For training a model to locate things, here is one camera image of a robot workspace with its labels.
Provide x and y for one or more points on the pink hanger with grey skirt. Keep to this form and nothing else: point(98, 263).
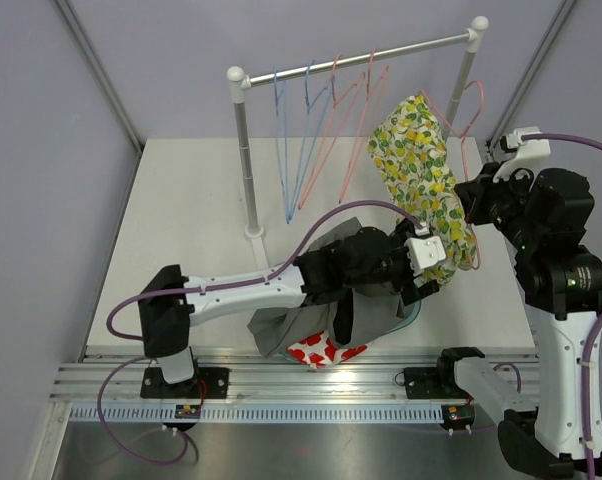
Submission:
point(374, 91)

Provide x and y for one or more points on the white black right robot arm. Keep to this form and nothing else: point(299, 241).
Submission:
point(543, 215)

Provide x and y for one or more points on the silver clothes rack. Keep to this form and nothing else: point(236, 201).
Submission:
point(240, 82)

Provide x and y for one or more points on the lemon print skirt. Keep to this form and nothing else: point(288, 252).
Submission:
point(409, 151)

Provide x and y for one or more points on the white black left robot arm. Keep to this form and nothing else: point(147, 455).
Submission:
point(352, 286)

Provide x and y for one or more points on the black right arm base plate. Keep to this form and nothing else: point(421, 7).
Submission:
point(427, 383)

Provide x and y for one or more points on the blue wire hanger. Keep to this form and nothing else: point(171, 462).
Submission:
point(315, 110)
point(281, 141)

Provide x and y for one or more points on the red poppy print skirt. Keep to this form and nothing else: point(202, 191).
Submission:
point(318, 351)

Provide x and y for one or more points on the white slotted cable duct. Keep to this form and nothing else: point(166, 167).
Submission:
point(261, 413)

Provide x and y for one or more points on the pink hanger with lemon skirt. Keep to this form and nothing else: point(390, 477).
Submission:
point(463, 134)

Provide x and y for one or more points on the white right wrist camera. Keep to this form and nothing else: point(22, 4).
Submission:
point(526, 154)

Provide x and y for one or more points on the teal plastic basin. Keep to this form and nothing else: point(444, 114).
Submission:
point(411, 315)

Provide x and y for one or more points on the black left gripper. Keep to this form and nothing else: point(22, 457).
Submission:
point(414, 282)

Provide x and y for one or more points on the grey skirt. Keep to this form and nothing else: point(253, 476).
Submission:
point(271, 327)

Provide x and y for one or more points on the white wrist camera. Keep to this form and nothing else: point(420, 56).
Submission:
point(526, 154)
point(425, 250)

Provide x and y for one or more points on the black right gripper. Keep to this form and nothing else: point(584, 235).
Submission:
point(472, 201)

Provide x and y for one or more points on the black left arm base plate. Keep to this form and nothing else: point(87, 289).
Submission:
point(209, 383)

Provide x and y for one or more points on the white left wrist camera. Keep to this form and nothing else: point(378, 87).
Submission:
point(425, 250)

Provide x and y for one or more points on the pink hanger with poppy skirt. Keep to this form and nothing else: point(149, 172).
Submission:
point(341, 105)

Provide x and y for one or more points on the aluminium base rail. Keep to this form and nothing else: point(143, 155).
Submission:
point(371, 377)

